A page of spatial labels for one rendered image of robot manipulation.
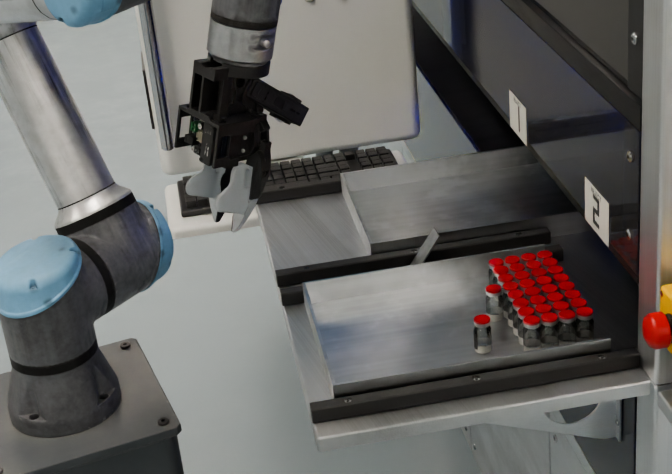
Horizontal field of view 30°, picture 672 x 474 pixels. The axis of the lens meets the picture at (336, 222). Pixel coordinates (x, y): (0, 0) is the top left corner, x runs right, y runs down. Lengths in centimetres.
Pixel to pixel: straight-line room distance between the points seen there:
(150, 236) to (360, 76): 74
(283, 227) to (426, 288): 31
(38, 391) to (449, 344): 54
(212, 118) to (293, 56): 90
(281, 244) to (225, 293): 173
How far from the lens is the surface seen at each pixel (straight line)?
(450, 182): 203
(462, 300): 170
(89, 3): 132
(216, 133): 140
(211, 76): 139
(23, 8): 143
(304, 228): 193
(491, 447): 252
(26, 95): 171
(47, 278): 162
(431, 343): 161
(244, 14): 138
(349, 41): 232
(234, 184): 145
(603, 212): 159
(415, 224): 190
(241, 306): 353
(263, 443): 297
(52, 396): 169
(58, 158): 171
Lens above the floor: 173
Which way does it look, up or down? 26 degrees down
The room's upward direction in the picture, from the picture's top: 6 degrees counter-clockwise
